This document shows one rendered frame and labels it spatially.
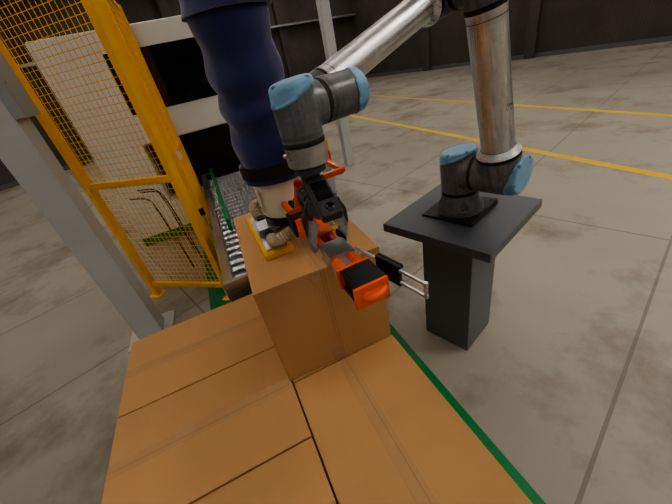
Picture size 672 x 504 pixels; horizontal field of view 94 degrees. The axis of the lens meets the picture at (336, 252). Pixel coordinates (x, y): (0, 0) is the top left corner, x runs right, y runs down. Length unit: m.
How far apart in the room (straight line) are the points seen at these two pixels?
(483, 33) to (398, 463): 1.19
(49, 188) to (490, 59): 2.10
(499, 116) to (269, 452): 1.25
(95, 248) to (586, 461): 2.60
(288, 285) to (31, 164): 1.64
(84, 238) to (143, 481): 1.48
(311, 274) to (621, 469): 1.36
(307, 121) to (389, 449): 0.85
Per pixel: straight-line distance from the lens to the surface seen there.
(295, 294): 0.95
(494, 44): 1.16
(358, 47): 0.95
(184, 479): 1.18
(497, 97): 1.20
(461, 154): 1.37
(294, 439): 1.08
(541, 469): 1.65
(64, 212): 2.29
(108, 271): 2.41
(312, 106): 0.66
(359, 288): 0.58
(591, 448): 1.75
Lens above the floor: 1.47
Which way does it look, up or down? 32 degrees down
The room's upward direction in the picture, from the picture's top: 13 degrees counter-clockwise
